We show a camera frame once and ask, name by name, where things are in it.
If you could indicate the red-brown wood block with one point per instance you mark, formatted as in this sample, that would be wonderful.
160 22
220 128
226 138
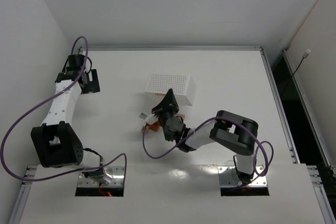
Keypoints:
181 117
153 127

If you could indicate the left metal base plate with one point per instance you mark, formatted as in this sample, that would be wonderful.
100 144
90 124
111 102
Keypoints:
108 177

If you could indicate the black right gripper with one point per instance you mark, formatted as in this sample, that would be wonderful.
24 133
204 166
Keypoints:
165 110

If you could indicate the white perforated box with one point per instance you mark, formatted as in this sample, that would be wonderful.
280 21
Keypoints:
183 86

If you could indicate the metal base plate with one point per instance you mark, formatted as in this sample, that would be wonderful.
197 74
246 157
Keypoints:
108 177
229 179

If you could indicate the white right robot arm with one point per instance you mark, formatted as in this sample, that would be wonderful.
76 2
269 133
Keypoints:
234 132

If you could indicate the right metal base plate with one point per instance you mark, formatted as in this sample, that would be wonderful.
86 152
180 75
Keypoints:
229 179

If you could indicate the aluminium table frame rail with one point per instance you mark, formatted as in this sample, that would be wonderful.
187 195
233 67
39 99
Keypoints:
179 187

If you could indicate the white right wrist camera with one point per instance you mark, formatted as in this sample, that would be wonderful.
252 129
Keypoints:
148 119

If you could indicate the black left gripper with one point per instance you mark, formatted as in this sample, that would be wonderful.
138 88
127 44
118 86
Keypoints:
94 81

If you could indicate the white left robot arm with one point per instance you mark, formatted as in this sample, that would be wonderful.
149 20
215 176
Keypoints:
55 141

